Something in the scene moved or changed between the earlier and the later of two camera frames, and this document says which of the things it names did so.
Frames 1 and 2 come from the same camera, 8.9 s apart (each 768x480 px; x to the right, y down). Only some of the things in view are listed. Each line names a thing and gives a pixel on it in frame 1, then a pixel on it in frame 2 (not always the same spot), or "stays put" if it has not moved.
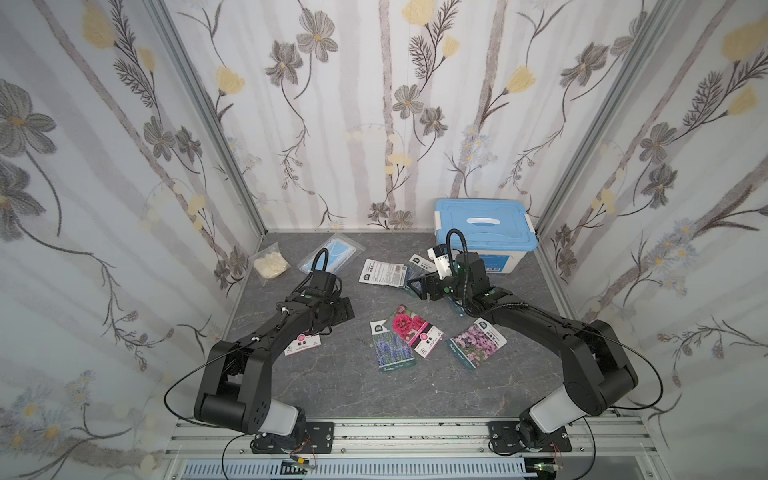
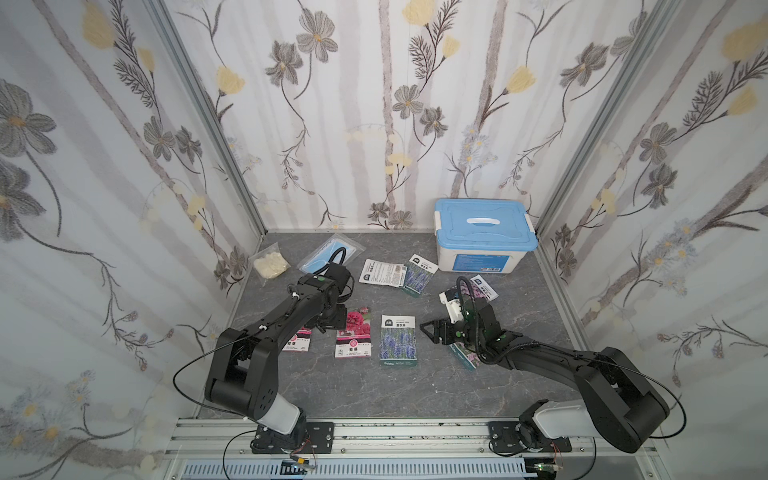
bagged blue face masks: [341, 251] stays put
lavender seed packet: [392, 351] stays put
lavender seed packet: [419, 266] stays put
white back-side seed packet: [383, 273] stays put
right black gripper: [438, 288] → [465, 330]
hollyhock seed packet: [419, 334] → [355, 340]
